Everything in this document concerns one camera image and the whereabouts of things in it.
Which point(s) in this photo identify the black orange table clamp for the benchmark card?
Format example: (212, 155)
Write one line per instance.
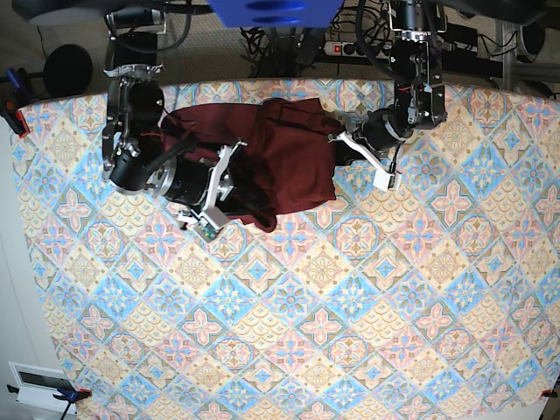
(14, 118)

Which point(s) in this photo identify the patterned tablecloth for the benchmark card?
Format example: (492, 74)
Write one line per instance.
(439, 300)

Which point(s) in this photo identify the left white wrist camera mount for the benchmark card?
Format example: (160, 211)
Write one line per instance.
(386, 178)

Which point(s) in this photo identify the black round stool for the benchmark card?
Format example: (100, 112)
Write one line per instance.
(67, 71)

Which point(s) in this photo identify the blue clamp upper left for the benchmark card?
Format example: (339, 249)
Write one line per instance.
(17, 79)

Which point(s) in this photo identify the blue black bar clamp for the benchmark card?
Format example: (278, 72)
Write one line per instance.
(65, 394)

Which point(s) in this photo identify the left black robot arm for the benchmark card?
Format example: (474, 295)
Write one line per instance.
(415, 67)

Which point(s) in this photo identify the white power strip red switch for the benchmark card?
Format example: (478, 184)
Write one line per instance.
(340, 51)

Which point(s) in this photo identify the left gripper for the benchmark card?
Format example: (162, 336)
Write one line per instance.
(382, 132)

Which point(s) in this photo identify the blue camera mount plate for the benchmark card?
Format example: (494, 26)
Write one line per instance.
(276, 13)

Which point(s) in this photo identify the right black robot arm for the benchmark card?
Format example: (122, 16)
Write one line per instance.
(145, 149)

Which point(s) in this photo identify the white wall socket box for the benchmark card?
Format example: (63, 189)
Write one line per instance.
(36, 386)

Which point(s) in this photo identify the orange corner clamp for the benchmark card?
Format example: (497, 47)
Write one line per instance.
(551, 393)

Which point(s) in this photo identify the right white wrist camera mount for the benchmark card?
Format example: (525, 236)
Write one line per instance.
(208, 222)

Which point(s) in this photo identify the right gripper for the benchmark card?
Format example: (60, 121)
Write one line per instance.
(187, 182)

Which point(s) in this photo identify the dark red t-shirt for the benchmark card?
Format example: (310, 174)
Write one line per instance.
(287, 164)

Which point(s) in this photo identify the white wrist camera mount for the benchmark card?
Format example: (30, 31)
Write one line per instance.
(208, 222)
(386, 178)

